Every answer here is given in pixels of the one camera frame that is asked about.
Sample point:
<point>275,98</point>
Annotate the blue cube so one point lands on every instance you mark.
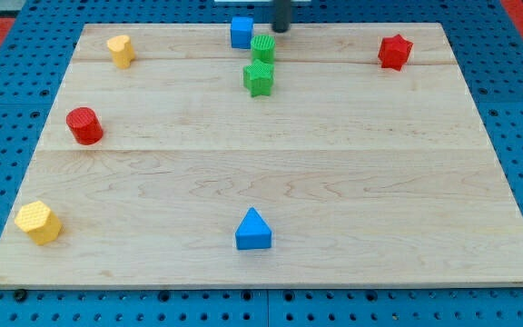
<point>241,32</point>

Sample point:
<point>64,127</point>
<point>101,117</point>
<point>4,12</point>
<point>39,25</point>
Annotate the green star block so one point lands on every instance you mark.
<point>258,78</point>

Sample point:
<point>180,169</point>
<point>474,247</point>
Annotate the red star block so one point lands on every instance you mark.
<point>394,52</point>

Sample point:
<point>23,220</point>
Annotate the wooden board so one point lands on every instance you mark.
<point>369,178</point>

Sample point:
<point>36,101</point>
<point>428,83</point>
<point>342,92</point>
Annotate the blue triangle block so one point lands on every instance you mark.
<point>253,232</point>

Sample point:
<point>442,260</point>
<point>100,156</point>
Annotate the green cylinder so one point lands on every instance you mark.
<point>263,48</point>

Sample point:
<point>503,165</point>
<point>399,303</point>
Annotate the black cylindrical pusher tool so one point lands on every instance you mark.
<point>281,16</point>

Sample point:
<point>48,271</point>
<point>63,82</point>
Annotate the yellow heart block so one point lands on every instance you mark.
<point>121,50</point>

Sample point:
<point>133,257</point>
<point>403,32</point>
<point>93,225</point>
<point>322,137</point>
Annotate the red cylinder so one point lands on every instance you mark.
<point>84,125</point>

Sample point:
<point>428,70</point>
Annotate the yellow hexagon block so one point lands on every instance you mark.
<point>39,222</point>

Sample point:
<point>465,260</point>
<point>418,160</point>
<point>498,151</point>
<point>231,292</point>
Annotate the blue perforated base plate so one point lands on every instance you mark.
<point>33,59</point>

